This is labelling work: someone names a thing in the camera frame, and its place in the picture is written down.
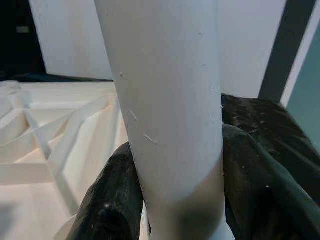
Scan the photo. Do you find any dark grey post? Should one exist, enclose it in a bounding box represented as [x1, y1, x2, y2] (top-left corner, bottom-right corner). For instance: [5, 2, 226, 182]
[258, 0, 318, 103]

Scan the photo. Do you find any black plastic sheet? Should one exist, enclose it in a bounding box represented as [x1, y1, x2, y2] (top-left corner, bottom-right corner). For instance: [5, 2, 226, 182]
[0, 71, 320, 208]

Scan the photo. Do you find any white plastic children table top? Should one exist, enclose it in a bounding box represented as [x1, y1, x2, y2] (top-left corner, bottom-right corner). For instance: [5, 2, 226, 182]
[0, 79, 152, 240]

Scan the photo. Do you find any white plastic table leg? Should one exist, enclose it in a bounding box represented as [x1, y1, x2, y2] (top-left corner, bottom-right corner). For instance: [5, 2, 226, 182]
[93, 0, 235, 240]

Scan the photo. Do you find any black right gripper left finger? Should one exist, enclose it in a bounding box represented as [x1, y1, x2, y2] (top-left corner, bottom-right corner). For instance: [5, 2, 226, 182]
[71, 142, 151, 240]

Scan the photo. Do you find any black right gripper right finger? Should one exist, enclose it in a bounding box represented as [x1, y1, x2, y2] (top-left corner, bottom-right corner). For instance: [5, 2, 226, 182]
[221, 123, 320, 240]

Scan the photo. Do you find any large white board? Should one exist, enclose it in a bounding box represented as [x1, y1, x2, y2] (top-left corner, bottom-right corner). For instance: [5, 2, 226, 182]
[28, 0, 286, 100]

